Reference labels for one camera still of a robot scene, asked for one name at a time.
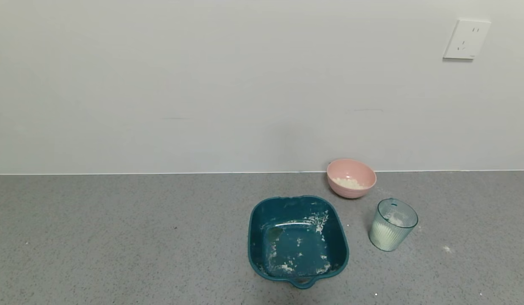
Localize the teal square plastic tray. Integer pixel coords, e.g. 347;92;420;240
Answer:
248;195;350;290

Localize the ribbed clear teal cup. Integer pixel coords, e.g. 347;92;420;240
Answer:
368;198;419;252

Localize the white wall power socket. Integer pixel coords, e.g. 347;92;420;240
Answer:
443;19;492;60

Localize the pink ribbed bowl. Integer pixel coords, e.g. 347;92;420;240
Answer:
326;158;377;199

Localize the white powder heap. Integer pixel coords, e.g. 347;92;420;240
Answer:
332;177;366;190
370;214;409;250

